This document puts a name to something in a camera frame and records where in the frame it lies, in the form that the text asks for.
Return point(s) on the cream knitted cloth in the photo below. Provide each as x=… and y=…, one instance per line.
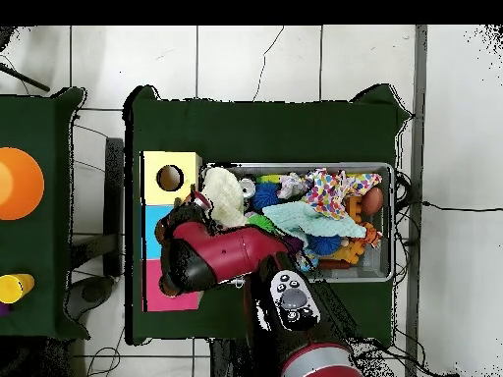
x=226, y=196

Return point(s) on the green spiky rubber ball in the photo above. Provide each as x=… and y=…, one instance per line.
x=261, y=221

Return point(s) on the polka dot colourful cloth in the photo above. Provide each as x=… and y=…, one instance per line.
x=338, y=188

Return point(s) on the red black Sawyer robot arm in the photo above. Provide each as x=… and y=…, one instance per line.
x=228, y=255

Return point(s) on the wooden box with three holes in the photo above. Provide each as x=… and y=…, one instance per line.
x=189, y=169

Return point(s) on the blue spiky rubber ball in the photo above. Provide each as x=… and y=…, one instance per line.
x=266, y=196

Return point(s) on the black upright panel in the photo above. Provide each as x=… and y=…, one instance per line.
x=115, y=196

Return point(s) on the mint green fuzzy cloth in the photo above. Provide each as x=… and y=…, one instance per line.
x=310, y=220

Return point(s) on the grey round floor base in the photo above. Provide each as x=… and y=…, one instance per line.
x=94, y=292

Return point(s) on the dark green side table cloth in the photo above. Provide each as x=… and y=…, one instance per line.
x=59, y=118

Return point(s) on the brown toy football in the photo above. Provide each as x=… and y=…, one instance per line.
x=372, y=201

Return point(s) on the yellow plastic cup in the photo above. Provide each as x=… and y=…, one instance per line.
x=14, y=288

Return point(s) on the purple object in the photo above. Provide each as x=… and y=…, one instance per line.
x=3, y=309

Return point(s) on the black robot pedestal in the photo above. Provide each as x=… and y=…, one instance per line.
x=228, y=361

